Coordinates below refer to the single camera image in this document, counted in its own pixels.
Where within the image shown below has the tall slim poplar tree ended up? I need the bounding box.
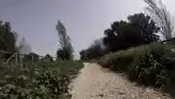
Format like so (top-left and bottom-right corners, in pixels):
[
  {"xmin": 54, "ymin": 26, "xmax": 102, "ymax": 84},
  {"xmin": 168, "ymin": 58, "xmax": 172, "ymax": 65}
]
[{"xmin": 50, "ymin": 18, "xmax": 77, "ymax": 63}]

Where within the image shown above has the pale gravel path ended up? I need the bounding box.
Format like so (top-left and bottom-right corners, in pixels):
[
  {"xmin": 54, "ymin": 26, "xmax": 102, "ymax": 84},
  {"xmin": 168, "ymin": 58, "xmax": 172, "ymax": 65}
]
[{"xmin": 27, "ymin": 48, "xmax": 175, "ymax": 99}]

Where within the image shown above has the group of dark trees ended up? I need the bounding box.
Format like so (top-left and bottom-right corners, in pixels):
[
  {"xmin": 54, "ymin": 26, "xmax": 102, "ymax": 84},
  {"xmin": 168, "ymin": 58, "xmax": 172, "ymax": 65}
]
[{"xmin": 74, "ymin": 9, "xmax": 164, "ymax": 62}]

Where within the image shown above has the green overgrown verge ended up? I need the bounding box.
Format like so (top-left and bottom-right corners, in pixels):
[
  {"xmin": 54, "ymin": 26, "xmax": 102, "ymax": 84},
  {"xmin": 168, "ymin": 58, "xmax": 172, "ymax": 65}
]
[{"xmin": 95, "ymin": 38, "xmax": 175, "ymax": 99}]

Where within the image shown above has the feathery pale tree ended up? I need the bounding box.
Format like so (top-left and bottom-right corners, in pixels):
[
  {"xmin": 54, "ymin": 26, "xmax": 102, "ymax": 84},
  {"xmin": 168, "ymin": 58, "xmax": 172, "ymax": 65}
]
[{"xmin": 140, "ymin": 0, "xmax": 175, "ymax": 44}]

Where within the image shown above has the green weedy ground cover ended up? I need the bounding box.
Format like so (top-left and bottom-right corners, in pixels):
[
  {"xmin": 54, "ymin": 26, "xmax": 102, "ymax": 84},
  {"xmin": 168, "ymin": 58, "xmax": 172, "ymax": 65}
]
[{"xmin": 0, "ymin": 44, "xmax": 90, "ymax": 99}]

